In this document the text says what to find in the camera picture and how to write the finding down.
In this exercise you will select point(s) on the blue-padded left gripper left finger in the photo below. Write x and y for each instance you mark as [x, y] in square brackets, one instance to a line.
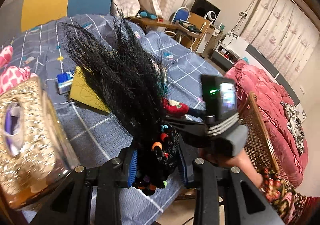
[130, 166]

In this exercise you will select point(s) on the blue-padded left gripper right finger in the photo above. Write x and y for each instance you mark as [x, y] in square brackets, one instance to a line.
[182, 164]

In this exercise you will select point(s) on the red knitted item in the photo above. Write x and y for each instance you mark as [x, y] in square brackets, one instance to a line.
[174, 108]

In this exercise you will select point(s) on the black long-haired wig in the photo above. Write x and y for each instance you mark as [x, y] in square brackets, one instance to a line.
[131, 83]

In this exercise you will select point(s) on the yellow green scrub sponge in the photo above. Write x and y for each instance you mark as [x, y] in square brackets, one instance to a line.
[81, 92]

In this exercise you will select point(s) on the blue tissue packet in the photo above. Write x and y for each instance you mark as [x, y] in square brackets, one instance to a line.
[64, 81]

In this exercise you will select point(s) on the floral sleeved right forearm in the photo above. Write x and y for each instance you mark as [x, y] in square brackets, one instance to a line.
[291, 206]

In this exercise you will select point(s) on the person's right hand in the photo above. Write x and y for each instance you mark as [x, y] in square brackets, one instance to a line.
[225, 162]

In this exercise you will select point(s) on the wicker chair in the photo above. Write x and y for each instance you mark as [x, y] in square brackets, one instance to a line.
[258, 146]

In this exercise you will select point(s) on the pink quilted blanket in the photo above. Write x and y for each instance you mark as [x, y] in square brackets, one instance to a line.
[292, 159]

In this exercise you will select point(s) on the black white patterned pillow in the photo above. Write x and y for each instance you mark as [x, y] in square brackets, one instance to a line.
[294, 125]

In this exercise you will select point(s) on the gold ornate tissue box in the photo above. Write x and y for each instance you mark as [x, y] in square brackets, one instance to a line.
[35, 151]

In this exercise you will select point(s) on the wooden desk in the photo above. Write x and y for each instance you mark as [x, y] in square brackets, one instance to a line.
[175, 30]

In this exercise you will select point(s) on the window curtains right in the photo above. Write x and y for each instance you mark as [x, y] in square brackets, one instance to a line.
[283, 33]

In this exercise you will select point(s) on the blue folding chair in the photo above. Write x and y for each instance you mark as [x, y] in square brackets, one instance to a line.
[182, 13]

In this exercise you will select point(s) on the grey checked bed sheet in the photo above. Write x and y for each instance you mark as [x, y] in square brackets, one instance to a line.
[83, 105]

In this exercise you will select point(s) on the pink white plush toy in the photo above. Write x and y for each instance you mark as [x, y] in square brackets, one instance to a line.
[12, 76]

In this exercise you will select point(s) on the grey yellow blue headboard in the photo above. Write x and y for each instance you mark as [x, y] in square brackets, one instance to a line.
[22, 15]

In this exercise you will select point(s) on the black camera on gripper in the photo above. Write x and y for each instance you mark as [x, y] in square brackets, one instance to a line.
[219, 96]

